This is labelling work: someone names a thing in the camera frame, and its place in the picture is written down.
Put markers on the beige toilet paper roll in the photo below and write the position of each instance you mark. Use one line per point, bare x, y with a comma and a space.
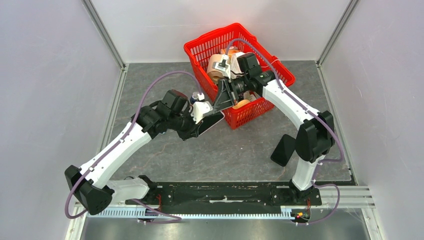
214, 74

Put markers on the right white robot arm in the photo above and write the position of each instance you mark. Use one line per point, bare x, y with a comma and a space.
315, 129

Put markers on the black phone on table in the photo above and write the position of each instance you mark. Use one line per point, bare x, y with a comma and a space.
284, 150

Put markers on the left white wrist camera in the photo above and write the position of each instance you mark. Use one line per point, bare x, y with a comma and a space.
200, 110

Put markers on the aluminium frame rail left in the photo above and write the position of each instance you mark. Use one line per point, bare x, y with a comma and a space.
101, 28

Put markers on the aluminium frame rail right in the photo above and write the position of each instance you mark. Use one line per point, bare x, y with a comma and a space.
352, 4

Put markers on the orange box in basket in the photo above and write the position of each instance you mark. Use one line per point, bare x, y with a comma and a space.
230, 52

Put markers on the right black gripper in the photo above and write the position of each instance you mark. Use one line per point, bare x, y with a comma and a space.
223, 99

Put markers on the orange label blue pump bottle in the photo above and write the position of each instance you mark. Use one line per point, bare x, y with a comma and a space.
195, 97

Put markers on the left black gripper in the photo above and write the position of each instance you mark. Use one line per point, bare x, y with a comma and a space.
192, 132

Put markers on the aluminium frame rail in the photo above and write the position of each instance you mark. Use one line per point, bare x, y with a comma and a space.
101, 28
352, 4

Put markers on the white plastic bag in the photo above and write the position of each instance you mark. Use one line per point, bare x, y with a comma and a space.
234, 65

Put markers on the white toothed cable rail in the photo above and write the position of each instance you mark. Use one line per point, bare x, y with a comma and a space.
139, 212

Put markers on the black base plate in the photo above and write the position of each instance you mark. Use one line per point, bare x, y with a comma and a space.
231, 197

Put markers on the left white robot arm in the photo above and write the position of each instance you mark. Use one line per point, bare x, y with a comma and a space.
91, 183

